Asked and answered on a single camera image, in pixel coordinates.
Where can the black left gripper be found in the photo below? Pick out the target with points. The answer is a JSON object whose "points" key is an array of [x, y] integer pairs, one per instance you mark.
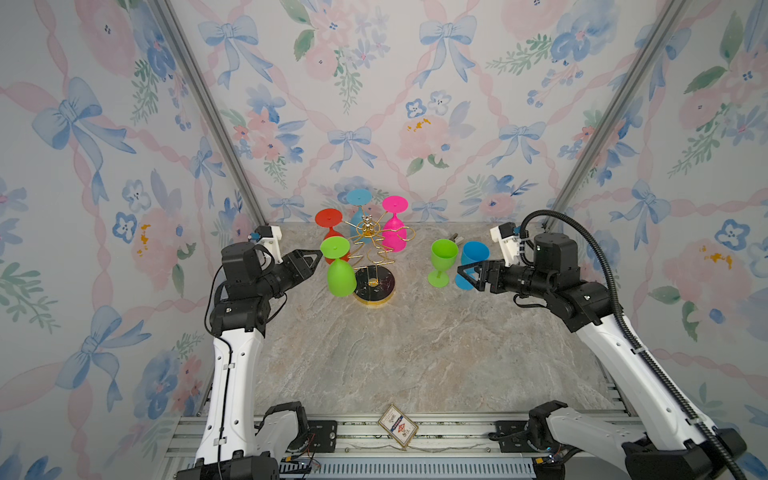
{"points": [[294, 263]]}

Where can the green wine glass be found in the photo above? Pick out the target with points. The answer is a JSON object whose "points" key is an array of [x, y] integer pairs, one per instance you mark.
{"points": [[443, 256], [341, 276]]}

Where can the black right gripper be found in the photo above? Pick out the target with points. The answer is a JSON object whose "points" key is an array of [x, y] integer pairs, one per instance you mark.
{"points": [[497, 268]]}

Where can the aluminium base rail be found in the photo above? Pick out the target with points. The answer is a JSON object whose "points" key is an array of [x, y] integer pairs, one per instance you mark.
{"points": [[446, 446]]}

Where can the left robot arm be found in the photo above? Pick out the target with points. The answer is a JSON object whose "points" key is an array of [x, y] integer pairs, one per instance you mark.
{"points": [[234, 444]]}

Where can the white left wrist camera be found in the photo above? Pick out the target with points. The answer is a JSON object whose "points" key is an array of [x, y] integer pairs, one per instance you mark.
{"points": [[269, 237]]}

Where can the blue wine glass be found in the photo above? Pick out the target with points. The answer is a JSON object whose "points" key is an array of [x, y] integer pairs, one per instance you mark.
{"points": [[473, 251]]}

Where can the teal wine glass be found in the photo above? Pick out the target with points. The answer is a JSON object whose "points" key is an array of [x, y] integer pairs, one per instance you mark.
{"points": [[358, 198]]}

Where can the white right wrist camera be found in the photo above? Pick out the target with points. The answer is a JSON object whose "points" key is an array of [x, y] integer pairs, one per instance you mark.
{"points": [[506, 236]]}

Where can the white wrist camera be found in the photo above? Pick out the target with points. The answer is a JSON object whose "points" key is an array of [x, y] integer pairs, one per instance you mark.
{"points": [[269, 237], [506, 236]]}

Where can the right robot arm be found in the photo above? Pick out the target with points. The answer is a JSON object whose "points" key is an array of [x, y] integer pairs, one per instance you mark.
{"points": [[676, 439]]}

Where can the pink wine glass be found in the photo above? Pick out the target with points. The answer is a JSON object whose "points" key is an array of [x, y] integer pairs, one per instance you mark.
{"points": [[394, 222]]}

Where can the diamond label card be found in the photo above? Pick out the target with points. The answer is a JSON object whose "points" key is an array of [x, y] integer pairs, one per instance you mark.
{"points": [[398, 425]]}

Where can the gold wine glass rack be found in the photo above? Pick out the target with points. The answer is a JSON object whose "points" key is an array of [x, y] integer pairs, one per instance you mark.
{"points": [[371, 259]]}

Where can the red wine glass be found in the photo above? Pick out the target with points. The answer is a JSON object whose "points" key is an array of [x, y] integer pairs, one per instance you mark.
{"points": [[330, 218]]}

